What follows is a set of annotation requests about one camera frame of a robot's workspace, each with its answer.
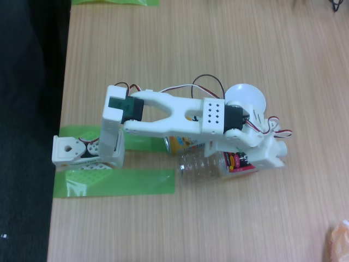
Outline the clear plastic bottle red label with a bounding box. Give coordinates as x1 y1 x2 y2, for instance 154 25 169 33
177 148 258 182

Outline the orange drink bottle can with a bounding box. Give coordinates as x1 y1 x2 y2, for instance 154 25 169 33
163 115 209 156

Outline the small white round plate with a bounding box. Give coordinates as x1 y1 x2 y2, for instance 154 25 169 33
224 82 267 117

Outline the orange plastic bag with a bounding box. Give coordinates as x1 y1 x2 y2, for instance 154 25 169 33
326 219 349 262

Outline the long green tape strip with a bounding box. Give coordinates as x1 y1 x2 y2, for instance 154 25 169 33
53 168 176 199

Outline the green tape at table edge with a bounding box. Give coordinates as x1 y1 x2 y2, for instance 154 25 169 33
71 0 160 7

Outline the red white black servo cable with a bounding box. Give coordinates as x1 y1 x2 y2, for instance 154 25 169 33
244 116 293 140
77 135 100 145
160 74 227 102
114 81 142 96

